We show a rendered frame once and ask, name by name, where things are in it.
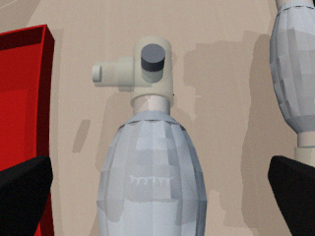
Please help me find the red tray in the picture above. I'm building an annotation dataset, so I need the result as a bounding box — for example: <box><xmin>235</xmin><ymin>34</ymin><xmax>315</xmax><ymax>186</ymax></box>
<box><xmin>0</xmin><ymin>25</ymin><xmax>55</xmax><ymax>236</ymax></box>

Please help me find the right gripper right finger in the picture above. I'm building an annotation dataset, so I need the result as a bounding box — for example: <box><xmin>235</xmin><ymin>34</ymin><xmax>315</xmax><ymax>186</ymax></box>
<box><xmin>268</xmin><ymin>155</ymin><xmax>315</xmax><ymax>236</ymax></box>

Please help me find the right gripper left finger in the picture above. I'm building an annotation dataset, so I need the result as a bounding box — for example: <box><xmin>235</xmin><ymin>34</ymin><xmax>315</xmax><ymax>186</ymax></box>
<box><xmin>0</xmin><ymin>155</ymin><xmax>53</xmax><ymax>236</ymax></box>

